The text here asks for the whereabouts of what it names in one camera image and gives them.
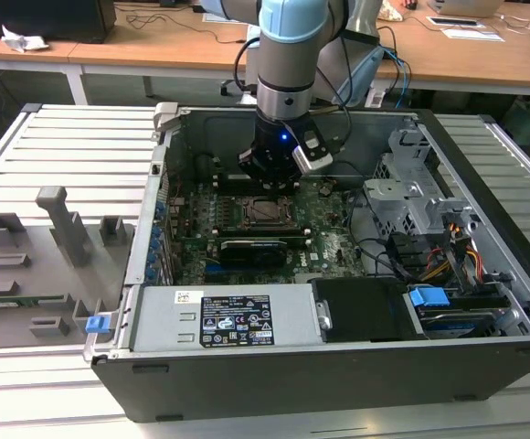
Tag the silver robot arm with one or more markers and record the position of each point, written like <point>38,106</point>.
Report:
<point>285,68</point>

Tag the crumpled white paper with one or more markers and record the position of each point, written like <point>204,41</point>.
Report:
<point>23,42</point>

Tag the silver CPU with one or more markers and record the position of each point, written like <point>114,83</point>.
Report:
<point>267,210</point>

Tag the blue disk carrier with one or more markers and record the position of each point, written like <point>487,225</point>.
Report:
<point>428,299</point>

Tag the green RAM stick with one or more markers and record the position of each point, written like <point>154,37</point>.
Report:
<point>32,300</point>

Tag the black monitor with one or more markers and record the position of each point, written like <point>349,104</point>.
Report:
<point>41,18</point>

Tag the CPU socket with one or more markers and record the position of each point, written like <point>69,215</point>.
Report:
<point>269,226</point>

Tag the hard disk drive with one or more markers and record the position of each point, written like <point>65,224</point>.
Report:
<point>457,324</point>

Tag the black plastic shroud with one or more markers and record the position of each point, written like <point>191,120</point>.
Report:
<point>361,311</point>

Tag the beige crumpled bag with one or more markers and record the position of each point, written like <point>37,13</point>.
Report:
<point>390,11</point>

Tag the silver laptop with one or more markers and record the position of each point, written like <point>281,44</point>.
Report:
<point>466,7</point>

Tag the round coin cell battery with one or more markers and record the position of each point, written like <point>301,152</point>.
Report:
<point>326,188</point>

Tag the wooden desk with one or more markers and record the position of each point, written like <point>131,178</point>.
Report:
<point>155,46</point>
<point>27,55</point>

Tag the white tablet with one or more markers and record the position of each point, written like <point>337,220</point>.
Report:
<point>452,21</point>

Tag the blue latch clip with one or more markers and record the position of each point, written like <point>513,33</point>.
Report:
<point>97,324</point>

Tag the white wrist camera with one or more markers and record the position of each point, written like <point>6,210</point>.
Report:
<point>313,155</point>

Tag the small white device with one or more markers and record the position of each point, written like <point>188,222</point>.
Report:
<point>377,97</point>

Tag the grey parts rack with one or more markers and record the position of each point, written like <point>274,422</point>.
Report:
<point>41,274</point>

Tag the green motherboard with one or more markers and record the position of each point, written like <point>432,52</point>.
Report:
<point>329,247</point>

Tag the metal drive cage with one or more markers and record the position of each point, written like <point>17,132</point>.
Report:
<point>397,201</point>

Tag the black RAM slot bank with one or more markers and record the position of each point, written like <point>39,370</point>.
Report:
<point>256,233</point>
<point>228,184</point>

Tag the pale blue teach pendant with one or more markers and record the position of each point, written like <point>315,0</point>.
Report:
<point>361,78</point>

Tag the black PC case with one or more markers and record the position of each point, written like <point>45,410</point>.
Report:
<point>292,379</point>

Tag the grey power supply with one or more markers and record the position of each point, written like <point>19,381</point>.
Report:
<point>164,320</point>

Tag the white paper sheet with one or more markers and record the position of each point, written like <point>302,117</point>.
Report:
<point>215,19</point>
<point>473,35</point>

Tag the black graphics card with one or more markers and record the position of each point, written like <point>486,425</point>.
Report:
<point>253,251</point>

